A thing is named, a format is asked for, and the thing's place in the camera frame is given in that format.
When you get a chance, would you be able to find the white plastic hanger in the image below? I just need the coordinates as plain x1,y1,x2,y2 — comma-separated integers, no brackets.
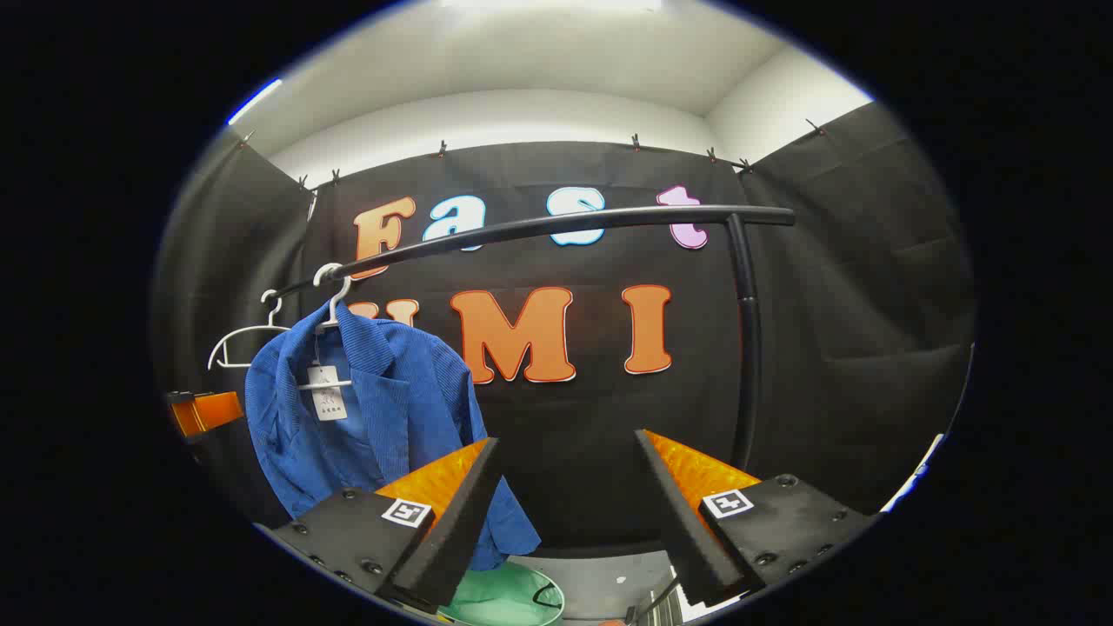
298,263,355,390
207,290,292,370

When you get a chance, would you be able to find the black metal clothes rack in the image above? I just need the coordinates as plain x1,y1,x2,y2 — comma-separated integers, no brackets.
265,204,796,475

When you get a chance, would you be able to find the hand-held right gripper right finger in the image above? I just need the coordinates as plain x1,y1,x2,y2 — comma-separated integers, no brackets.
633,429,875,608

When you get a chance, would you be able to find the row of black cloth clips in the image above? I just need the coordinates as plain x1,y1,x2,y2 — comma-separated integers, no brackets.
239,120,827,190

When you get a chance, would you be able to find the blue corduroy jacket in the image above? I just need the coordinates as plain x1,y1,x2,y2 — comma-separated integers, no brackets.
244,300,542,572

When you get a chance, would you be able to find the white garment tag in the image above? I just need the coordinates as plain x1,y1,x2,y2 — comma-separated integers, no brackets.
307,365,349,423

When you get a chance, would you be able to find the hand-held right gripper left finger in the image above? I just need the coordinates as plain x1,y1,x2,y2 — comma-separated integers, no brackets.
270,437,503,614

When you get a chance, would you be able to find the black backdrop cloth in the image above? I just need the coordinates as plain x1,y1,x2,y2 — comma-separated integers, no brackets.
152,100,979,557

